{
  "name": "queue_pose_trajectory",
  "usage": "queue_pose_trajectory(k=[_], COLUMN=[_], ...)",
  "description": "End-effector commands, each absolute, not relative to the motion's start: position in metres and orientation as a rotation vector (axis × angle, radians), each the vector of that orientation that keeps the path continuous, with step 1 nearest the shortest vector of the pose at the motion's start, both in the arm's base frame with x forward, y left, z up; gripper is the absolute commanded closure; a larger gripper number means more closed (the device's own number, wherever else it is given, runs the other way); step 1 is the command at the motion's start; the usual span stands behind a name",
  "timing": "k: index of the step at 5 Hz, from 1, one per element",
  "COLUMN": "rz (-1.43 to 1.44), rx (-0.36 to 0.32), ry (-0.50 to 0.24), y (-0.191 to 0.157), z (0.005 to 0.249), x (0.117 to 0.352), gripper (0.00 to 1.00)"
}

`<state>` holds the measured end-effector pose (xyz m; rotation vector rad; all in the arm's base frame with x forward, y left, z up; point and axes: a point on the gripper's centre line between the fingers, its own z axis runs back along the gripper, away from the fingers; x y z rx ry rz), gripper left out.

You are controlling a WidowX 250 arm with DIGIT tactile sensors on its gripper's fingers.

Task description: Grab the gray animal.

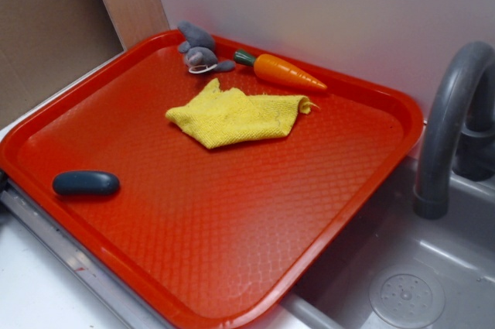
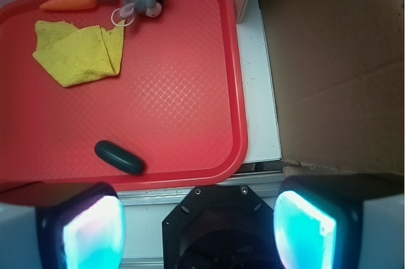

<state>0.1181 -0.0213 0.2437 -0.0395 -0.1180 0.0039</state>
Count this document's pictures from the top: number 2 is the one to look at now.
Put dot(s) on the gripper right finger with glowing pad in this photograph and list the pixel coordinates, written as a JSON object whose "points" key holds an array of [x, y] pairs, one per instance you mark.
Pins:
{"points": [[340, 221]]}

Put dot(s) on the black oval case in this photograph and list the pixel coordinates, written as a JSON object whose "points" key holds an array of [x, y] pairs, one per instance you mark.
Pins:
{"points": [[119, 158]]}

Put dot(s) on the red plastic tray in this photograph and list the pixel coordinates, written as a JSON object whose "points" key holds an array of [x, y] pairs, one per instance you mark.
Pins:
{"points": [[177, 103]]}

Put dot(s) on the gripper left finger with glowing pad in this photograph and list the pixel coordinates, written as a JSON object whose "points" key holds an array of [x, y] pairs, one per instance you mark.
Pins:
{"points": [[61, 225]]}

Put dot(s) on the black octagonal mount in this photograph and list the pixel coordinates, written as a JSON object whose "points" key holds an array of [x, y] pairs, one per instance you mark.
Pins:
{"points": [[220, 226]]}

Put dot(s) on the yellow cloth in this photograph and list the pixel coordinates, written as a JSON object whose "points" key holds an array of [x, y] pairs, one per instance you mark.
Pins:
{"points": [[74, 56]]}

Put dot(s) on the brown cardboard box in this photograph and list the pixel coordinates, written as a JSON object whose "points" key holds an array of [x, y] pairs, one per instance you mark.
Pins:
{"points": [[338, 77]]}

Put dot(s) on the white rubber band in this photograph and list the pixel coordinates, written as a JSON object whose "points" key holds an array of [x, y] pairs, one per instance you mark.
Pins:
{"points": [[120, 22]]}

